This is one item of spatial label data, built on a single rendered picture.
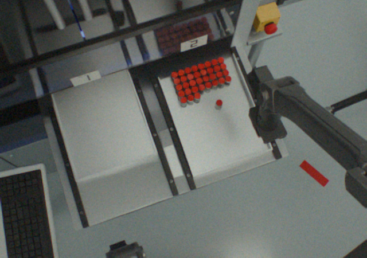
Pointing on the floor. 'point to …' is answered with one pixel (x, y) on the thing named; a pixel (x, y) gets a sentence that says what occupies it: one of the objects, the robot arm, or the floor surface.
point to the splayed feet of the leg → (347, 102)
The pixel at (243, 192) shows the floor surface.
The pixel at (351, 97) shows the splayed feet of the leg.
